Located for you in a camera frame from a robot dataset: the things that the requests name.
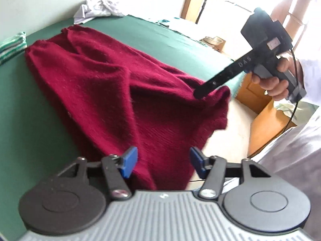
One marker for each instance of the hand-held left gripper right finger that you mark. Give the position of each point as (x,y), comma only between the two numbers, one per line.
(198,160)

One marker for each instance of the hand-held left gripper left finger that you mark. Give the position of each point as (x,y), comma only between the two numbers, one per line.
(129,162)

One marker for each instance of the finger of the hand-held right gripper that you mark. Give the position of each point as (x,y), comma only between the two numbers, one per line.
(213,82)

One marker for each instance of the red knitted sweater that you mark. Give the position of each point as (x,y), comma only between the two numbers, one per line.
(112,93)

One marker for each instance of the person's right forearm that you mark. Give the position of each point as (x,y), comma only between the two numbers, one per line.
(311,80)

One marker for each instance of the person's right hand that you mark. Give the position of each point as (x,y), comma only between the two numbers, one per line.
(274,86)

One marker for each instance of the metal bowl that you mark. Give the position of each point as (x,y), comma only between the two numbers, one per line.
(214,41)

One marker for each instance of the wooden cabinet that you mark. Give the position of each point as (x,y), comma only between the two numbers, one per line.
(265,125)

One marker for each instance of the teal patterned cloth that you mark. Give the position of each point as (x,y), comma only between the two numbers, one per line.
(165,20)

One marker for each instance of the person's white shirt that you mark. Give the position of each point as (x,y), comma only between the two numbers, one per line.
(296,160)

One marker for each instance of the white crumpled garment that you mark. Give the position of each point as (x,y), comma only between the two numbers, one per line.
(100,8)

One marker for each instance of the green striped folded cloth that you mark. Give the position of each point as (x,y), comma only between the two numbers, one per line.
(12,47)

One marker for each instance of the wooden door frame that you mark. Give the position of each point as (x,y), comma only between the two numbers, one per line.
(190,0)

